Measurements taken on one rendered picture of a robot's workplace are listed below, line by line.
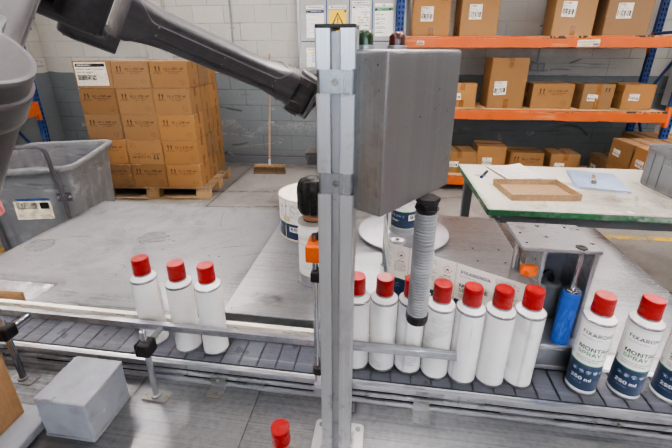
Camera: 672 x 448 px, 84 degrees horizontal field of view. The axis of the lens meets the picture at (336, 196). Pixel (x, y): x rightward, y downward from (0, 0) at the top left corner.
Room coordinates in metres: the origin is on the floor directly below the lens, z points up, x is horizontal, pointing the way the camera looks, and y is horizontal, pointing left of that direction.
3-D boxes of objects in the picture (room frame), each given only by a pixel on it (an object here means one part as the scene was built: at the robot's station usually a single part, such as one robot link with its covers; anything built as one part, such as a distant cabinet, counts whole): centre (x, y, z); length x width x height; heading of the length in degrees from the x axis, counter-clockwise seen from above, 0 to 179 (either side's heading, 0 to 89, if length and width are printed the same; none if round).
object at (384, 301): (0.59, -0.09, 0.98); 0.05 x 0.05 x 0.20
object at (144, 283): (0.66, 0.40, 0.98); 0.05 x 0.05 x 0.20
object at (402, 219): (1.18, -0.23, 1.04); 0.09 x 0.09 x 0.29
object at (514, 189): (1.80, -1.01, 0.82); 0.34 x 0.24 x 0.03; 89
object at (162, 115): (4.12, 1.93, 0.70); 1.20 x 0.82 x 1.39; 89
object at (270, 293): (1.03, -0.16, 0.86); 0.80 x 0.67 x 0.05; 82
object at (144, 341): (0.58, 0.36, 0.91); 0.07 x 0.03 x 0.16; 172
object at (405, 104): (0.51, -0.07, 1.38); 0.17 x 0.10 x 0.19; 137
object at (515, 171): (2.11, -1.01, 0.81); 0.38 x 0.36 x 0.02; 83
